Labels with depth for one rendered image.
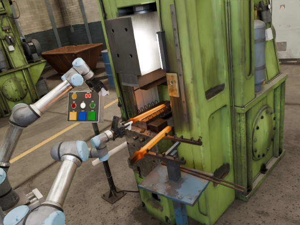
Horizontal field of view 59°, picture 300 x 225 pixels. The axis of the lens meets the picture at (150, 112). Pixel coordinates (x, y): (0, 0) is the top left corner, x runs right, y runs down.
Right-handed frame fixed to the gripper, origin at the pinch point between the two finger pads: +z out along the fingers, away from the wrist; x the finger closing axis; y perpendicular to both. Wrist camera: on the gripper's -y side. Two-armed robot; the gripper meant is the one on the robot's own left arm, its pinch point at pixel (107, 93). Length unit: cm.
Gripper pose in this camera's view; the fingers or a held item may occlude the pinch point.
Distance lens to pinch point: 203.9
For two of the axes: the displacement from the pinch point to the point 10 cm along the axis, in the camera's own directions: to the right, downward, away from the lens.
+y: -5.4, 7.6, -3.6
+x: 7.0, 1.7, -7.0
